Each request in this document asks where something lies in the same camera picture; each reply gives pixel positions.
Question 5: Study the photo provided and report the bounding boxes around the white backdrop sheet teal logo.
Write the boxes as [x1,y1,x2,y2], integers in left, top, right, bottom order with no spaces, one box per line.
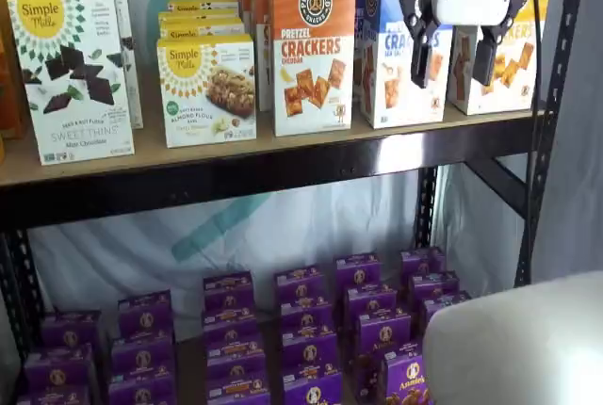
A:
[27,0,524,345]

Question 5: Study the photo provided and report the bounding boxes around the purple Annie's snack box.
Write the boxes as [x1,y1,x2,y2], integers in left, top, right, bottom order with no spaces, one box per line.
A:
[284,369,344,405]
[16,384,90,405]
[41,310,103,350]
[334,253,382,287]
[345,283,398,319]
[399,247,447,278]
[203,271,255,311]
[408,271,461,303]
[205,339,266,379]
[376,350,432,405]
[280,299,332,333]
[355,309,411,355]
[202,306,259,345]
[274,266,326,303]
[107,374,178,405]
[117,290,173,339]
[24,346,95,390]
[206,374,270,405]
[420,291,472,326]
[281,327,338,372]
[111,334,175,378]

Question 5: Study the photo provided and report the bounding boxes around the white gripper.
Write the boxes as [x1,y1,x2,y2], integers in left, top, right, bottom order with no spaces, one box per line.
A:
[399,0,527,89]

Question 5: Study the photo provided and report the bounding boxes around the mint chocolate sweet thins box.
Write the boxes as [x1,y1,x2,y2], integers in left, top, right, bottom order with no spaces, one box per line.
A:
[7,0,145,166]

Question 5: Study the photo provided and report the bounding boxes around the wooden shelf board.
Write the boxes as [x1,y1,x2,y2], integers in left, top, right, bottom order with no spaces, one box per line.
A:
[0,65,557,187]

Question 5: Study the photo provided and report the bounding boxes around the blue white pretzel cracker box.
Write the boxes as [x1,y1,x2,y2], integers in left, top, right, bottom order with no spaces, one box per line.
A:
[351,0,425,98]
[360,0,447,129]

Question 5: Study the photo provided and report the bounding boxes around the yellow honey mustard cracker box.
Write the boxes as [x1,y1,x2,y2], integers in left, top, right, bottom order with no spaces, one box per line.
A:
[447,0,551,117]

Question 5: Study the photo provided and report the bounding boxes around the black metal shelf frame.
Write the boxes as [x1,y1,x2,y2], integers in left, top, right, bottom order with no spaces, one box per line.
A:
[0,0,593,405]

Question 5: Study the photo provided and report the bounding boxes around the black cable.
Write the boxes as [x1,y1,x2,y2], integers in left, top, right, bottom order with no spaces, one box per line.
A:
[525,0,546,260]

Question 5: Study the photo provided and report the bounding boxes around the purple boxes on shelf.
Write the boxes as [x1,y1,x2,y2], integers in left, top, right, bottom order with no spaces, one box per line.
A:
[93,258,425,405]

